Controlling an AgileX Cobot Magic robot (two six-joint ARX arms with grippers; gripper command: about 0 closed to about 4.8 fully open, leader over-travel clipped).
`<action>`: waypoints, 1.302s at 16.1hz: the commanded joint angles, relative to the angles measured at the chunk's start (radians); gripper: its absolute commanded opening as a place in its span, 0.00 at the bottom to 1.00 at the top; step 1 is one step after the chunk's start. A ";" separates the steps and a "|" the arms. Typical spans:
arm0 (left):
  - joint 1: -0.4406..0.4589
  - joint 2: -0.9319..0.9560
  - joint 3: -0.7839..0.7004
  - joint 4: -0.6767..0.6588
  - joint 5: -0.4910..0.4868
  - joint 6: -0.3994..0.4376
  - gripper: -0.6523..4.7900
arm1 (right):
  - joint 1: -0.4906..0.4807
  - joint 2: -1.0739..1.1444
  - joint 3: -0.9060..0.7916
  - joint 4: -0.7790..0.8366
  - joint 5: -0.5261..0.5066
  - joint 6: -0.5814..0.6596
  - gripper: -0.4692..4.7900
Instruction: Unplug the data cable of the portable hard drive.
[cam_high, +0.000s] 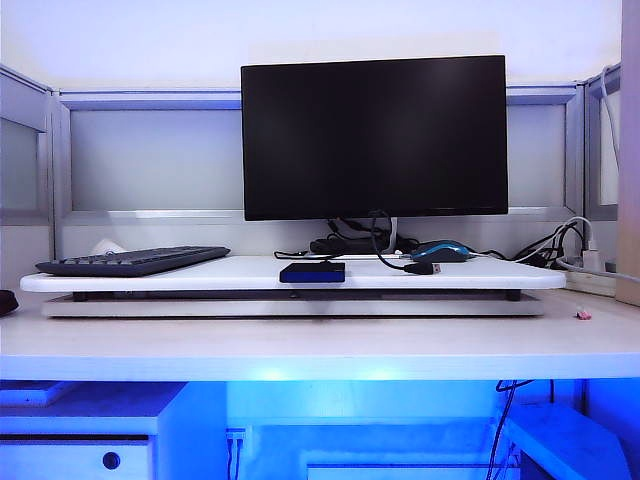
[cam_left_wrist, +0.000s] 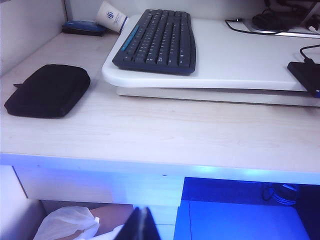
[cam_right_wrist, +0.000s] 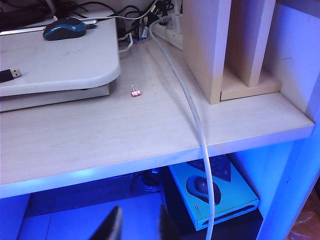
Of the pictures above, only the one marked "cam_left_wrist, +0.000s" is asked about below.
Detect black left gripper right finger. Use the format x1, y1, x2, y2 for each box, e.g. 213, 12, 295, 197
141, 206, 161, 240

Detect white paper cup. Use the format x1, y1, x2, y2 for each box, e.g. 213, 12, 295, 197
95, 0, 129, 33

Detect thin black cable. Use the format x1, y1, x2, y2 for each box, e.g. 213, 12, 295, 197
224, 17, 291, 35

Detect black portable hard drive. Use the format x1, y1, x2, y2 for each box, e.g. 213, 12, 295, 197
286, 59, 320, 97

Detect white drawer cabinet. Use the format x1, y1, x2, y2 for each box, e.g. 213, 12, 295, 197
12, 165, 185, 240

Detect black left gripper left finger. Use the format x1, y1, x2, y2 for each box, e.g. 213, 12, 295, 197
114, 206, 143, 240

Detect black data cable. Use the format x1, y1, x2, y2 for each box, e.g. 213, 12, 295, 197
299, 44, 320, 63

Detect black zip pouch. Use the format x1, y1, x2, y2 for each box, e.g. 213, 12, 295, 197
3, 64, 91, 120

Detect dark blue flat box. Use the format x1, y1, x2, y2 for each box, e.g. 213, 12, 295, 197
61, 20, 108, 37

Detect silver monitor stand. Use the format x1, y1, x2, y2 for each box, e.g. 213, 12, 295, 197
239, 18, 320, 39

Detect black computer keyboard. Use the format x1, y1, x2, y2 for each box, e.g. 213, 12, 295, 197
111, 9, 198, 76

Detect brown cardboard box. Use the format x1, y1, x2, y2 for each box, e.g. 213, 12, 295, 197
74, 203, 136, 240

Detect white desk riser platform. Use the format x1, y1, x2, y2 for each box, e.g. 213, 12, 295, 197
101, 14, 320, 108

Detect black under-desk cables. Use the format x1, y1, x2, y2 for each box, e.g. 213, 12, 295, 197
261, 183, 300, 206

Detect white plastic bag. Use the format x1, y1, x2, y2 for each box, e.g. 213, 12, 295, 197
33, 206, 101, 240

